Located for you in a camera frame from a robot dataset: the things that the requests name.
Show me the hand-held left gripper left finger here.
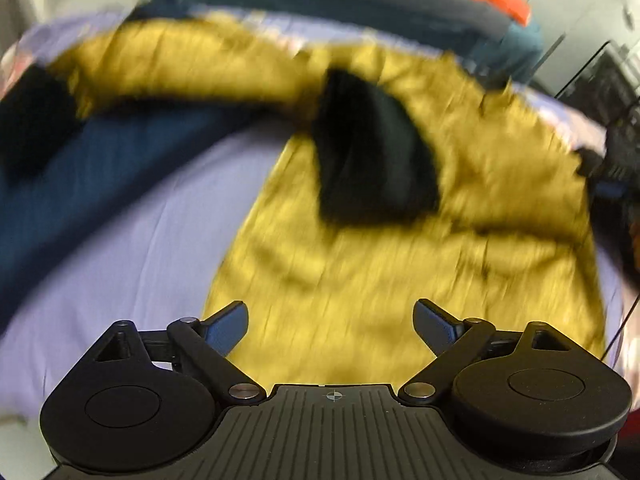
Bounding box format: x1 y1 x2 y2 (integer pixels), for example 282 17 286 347
94 301 267 404

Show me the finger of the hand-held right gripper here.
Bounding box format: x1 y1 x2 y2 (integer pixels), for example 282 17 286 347
575 152 628 198

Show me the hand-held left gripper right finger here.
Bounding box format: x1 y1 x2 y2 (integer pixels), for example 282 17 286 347
399 299 576 404

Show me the gold jacket with black lining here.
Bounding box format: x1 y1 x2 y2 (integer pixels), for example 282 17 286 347
0 15 611 386

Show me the black garment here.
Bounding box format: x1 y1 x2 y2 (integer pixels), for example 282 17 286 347
575 120 640 281

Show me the purple floral bed sheet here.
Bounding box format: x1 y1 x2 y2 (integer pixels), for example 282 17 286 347
0 10 640 421

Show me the teal skirted bed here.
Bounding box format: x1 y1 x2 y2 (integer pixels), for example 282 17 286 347
145 0 546 76

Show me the navy blue folded garment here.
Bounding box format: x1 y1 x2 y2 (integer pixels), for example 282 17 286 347
0 105 281 316

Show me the black wire drawer rack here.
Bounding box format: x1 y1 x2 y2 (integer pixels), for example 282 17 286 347
555 40 640 128

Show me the black cable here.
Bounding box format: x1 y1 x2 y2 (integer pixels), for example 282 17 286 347
602 292 640 361

